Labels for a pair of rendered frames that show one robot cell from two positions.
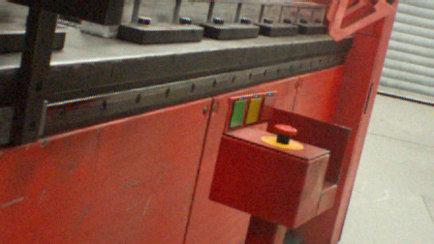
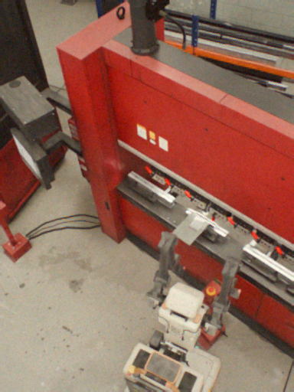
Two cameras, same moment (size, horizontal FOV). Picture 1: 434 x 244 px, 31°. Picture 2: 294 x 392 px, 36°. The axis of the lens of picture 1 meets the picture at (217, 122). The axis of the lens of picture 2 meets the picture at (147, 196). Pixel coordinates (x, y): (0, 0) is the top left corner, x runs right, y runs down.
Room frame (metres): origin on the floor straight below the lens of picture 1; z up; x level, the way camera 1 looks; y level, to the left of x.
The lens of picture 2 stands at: (1.58, -1.68, 4.04)
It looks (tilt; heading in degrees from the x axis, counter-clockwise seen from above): 52 degrees down; 116
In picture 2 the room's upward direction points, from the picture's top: 5 degrees counter-clockwise
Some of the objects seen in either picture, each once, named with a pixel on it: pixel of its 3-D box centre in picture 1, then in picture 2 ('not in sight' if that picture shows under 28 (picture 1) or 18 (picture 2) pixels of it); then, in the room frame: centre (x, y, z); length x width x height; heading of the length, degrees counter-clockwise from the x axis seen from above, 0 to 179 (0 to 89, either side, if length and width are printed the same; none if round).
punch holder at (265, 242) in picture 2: not in sight; (267, 236); (1.58, 0.20, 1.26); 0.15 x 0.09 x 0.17; 161
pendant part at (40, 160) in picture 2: not in sight; (34, 157); (-0.33, 0.21, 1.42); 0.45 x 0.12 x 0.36; 149
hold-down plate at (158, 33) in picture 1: (164, 32); (259, 269); (1.59, 0.14, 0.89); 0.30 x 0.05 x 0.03; 161
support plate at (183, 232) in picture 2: not in sight; (190, 228); (0.99, 0.25, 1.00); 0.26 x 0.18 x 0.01; 71
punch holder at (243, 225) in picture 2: not in sight; (243, 222); (1.39, 0.27, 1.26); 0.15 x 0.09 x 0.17; 161
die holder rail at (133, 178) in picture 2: not in sight; (151, 189); (0.52, 0.57, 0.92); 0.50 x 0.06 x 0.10; 161
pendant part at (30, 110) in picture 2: not in sight; (37, 139); (-0.32, 0.31, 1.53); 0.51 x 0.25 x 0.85; 149
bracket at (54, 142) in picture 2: not in sight; (66, 150); (-0.28, 0.56, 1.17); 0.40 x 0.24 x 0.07; 161
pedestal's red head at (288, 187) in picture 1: (283, 155); (216, 295); (1.33, -0.12, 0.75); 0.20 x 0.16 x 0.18; 155
